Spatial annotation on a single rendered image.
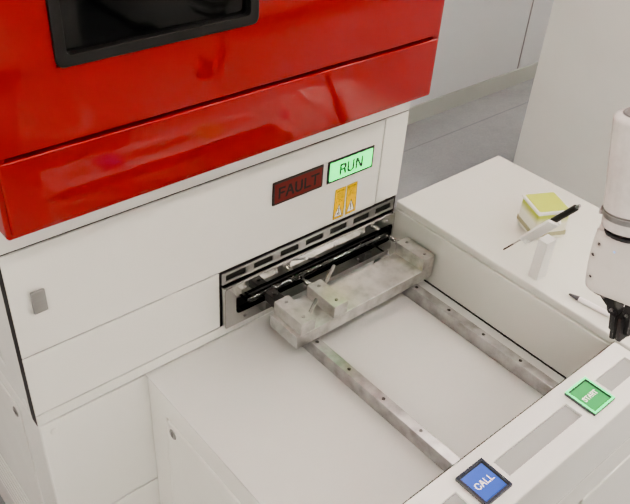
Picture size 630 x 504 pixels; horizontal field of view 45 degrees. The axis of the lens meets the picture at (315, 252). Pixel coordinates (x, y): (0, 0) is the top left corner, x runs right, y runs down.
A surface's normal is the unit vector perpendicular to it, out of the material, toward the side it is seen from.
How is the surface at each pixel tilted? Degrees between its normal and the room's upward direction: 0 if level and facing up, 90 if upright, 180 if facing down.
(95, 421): 90
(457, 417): 0
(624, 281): 88
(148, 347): 90
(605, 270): 90
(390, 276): 0
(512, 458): 0
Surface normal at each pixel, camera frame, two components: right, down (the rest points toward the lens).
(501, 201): 0.06, -0.80
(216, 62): 0.65, 0.49
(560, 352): -0.76, 0.35
